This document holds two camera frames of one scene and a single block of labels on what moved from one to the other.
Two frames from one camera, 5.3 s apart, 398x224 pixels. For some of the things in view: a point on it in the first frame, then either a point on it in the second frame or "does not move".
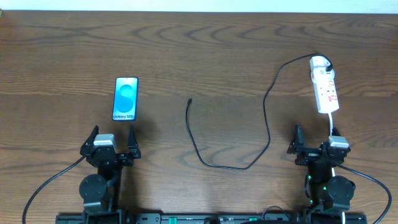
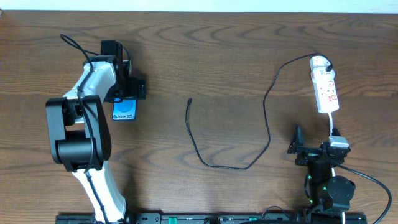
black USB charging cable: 329,68 does not move
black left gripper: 111,154 to 134,90
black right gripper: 315,150 does not move
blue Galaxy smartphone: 125,98 does not move
